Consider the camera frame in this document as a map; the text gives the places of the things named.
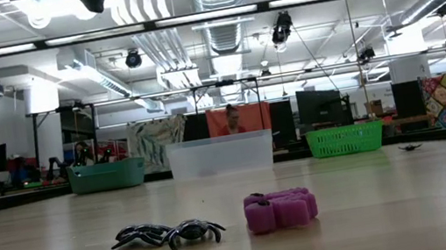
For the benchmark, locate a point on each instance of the purple foam decoration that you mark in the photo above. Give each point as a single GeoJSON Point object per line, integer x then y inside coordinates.
{"type": "Point", "coordinates": [281, 216]}
{"type": "Point", "coordinates": [286, 193]}

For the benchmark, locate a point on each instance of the person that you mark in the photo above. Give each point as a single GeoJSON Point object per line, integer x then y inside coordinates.
{"type": "Point", "coordinates": [82, 152]}
{"type": "Point", "coordinates": [232, 121]}

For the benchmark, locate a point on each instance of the teal plastic bin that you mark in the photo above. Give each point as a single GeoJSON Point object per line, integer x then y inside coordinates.
{"type": "Point", "coordinates": [106, 175]}

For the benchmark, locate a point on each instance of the white ceiling duct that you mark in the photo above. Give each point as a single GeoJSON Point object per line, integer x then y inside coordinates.
{"type": "Point", "coordinates": [110, 84]}

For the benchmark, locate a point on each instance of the red box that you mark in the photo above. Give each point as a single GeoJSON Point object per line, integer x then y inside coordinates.
{"type": "Point", "coordinates": [16, 164]}

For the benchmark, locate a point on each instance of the black metal stand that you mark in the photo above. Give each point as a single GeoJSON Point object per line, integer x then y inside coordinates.
{"type": "Point", "coordinates": [36, 139]}

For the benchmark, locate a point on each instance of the black upright panel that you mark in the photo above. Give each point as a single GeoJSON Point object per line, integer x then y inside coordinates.
{"type": "Point", "coordinates": [196, 126]}
{"type": "Point", "coordinates": [282, 120]}
{"type": "Point", "coordinates": [408, 99]}

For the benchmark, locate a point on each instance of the green plastic basket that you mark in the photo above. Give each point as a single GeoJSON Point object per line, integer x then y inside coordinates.
{"type": "Point", "coordinates": [345, 140]}

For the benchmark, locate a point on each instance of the silver ventilation duct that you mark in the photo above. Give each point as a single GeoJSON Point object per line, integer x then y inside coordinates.
{"type": "Point", "coordinates": [226, 31]}

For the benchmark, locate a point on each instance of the clear plastic bin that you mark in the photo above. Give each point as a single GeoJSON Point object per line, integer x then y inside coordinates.
{"type": "Point", "coordinates": [221, 156]}

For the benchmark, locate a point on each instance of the orange cloth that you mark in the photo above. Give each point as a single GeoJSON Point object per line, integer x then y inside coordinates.
{"type": "Point", "coordinates": [255, 116]}

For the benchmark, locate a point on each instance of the leaf print cloth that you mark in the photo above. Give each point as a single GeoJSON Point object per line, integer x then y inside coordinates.
{"type": "Point", "coordinates": [158, 139]}

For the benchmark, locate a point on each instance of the cardboard box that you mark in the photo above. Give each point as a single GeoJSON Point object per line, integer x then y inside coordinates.
{"type": "Point", "coordinates": [375, 107]}

